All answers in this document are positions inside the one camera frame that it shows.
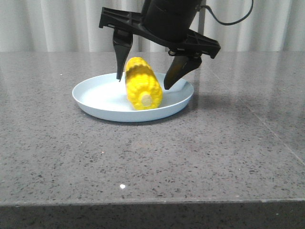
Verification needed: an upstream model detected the black cable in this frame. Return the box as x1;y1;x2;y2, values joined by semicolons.
199;0;254;26

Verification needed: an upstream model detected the light blue round plate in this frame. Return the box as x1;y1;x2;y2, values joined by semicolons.
72;73;194;122

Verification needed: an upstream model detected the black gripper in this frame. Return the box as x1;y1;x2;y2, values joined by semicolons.
99;0;220;90

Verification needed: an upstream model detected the white pleated curtain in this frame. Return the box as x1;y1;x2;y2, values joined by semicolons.
0;0;305;52

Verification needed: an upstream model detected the yellow corn cob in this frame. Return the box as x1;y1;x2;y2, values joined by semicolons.
125;57;163;110

